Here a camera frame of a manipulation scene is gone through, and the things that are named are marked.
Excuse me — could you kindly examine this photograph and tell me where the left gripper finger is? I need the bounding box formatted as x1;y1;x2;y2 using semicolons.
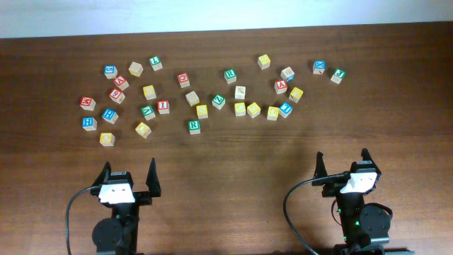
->
92;161;111;186
146;158;161;198

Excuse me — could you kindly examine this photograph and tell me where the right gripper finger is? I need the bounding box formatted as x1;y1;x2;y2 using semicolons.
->
361;148;374;164
314;152;328;179

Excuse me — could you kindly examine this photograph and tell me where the red I block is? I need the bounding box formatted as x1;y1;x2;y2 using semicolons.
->
157;101;170;115

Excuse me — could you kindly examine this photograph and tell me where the yellow C block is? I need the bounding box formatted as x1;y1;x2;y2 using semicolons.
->
234;102;246;117

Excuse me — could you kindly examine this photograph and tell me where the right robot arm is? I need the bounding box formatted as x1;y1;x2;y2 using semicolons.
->
313;148;415;255

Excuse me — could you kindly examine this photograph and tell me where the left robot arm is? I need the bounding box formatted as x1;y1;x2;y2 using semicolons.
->
90;159;161;255

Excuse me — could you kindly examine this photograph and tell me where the yellow block lower left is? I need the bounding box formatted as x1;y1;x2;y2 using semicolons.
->
99;132;115;147

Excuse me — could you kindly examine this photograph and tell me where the yellow O block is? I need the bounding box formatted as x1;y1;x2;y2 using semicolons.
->
135;122;151;138

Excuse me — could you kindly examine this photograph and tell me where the blue H block tilted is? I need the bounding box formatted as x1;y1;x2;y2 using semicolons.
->
102;108;119;124

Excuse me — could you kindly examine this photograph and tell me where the green R block lower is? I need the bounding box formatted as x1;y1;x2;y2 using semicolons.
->
188;120;201;135

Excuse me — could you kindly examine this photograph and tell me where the green r block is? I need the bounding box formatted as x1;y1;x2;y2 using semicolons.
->
188;120;201;135
224;69;237;84

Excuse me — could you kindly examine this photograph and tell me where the green V block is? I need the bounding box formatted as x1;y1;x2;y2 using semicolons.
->
141;105;156;120

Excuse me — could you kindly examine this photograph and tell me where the blue I block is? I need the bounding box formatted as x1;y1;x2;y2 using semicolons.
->
279;102;293;118

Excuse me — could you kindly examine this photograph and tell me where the yellow E block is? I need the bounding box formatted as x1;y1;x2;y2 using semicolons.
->
267;106;279;121

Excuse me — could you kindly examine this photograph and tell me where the red M block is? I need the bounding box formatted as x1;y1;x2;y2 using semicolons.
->
79;96;96;111

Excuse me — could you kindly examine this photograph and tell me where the yellow block right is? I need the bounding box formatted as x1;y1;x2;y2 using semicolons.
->
289;87;304;103

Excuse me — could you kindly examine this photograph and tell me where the red 6 block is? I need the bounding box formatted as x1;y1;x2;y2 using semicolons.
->
109;89;125;104

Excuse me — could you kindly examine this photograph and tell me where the green J block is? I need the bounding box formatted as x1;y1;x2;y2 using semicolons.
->
331;69;346;84

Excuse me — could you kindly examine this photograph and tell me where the yellow S block tilted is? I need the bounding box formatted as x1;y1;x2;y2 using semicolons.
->
247;102;261;118

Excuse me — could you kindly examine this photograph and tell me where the yellow block upper left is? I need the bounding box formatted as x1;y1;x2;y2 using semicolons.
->
143;85;156;100

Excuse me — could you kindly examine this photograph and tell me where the plain wood block centre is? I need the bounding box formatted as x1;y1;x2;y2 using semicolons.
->
185;91;200;107

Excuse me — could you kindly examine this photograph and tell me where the red A block right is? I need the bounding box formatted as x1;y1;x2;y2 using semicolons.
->
274;79;288;94

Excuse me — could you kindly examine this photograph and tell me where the red a block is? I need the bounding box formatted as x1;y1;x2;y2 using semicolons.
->
113;75;129;91
274;79;288;94

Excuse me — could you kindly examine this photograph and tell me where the red A block left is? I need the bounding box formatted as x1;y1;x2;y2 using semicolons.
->
113;75;129;91

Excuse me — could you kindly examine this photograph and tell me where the blue X block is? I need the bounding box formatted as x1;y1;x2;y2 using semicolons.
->
312;59;326;74

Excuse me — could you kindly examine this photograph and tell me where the plain block blue side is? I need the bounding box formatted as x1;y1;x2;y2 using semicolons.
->
280;67;295;82

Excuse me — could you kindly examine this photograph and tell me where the green Z block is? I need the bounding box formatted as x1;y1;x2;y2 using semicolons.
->
212;94;226;110

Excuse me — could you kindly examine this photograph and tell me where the blue S block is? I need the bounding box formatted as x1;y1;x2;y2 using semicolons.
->
104;64;117;79

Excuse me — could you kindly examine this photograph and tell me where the red Q block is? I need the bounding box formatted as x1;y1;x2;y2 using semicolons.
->
177;73;190;88

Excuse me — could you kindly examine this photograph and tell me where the plain yellow-sided block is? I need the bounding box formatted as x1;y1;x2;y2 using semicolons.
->
128;62;144;77

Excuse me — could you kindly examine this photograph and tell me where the green L block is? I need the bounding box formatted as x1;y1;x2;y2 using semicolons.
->
149;56;163;71

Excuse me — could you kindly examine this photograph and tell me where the yellow block top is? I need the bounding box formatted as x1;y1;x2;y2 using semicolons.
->
258;54;271;69

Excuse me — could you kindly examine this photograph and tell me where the green R block upper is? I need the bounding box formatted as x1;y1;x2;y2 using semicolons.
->
224;69;237;84

